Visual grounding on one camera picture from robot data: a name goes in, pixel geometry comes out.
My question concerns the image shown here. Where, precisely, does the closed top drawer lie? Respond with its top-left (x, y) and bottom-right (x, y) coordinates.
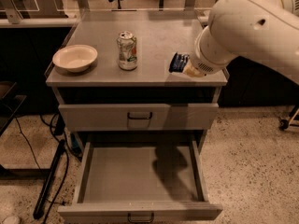
top-left (59, 104), bottom-right (218, 132)

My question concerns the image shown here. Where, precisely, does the black table leg frame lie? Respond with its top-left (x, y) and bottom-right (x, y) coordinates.
top-left (33, 140), bottom-right (64, 219)

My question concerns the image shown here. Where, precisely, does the black caster wheel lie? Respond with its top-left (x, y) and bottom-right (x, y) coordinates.
top-left (278, 119), bottom-right (289, 131)

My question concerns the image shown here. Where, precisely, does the dark blue rxbar wrapper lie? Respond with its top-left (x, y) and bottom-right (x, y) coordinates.
top-left (168, 53), bottom-right (189, 73)

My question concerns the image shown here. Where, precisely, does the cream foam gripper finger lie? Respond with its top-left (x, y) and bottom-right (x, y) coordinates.
top-left (182, 62), bottom-right (205, 77)

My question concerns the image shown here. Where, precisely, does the white ceramic bowl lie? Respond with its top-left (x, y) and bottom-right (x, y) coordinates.
top-left (52, 45), bottom-right (98, 73)

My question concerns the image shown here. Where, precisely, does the white rail ledge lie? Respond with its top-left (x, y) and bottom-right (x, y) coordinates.
top-left (0, 14), bottom-right (211, 29)

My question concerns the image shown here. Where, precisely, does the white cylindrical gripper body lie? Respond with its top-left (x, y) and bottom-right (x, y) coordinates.
top-left (190, 26), bottom-right (236, 76)

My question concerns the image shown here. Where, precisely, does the open middle drawer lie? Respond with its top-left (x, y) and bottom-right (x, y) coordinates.
top-left (58, 141), bottom-right (222, 224)

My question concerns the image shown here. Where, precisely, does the grey metal drawer cabinet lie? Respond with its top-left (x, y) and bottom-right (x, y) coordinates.
top-left (44, 9), bottom-right (231, 224)

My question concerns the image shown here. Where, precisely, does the crushed soda can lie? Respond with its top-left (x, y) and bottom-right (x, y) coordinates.
top-left (117, 31), bottom-right (137, 71)

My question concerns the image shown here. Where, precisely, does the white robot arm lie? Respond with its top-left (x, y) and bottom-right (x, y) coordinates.
top-left (183, 0), bottom-right (299, 84)

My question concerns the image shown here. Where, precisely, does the black floor cable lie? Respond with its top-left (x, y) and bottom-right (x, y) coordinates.
top-left (12, 110), bottom-right (82, 224)

